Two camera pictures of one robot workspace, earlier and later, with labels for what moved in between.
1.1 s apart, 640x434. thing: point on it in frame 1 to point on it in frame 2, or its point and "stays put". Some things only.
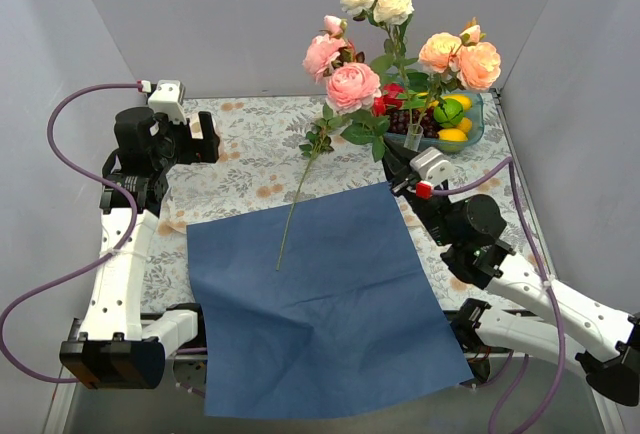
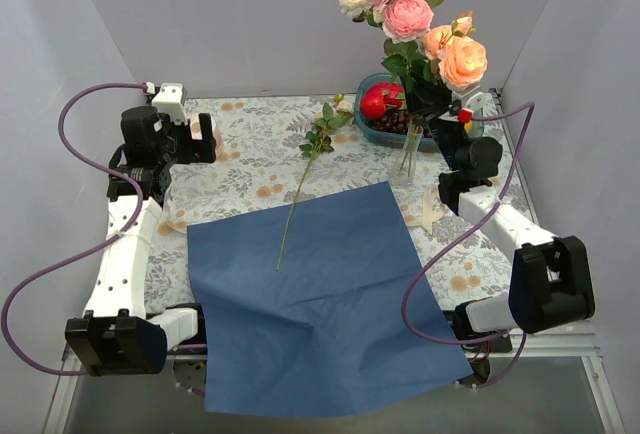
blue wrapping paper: x=349 y=319 stays put
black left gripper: x=189 y=136 stays put
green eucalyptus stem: x=318 y=138 stays put
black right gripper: x=400 y=174 to x=435 y=120
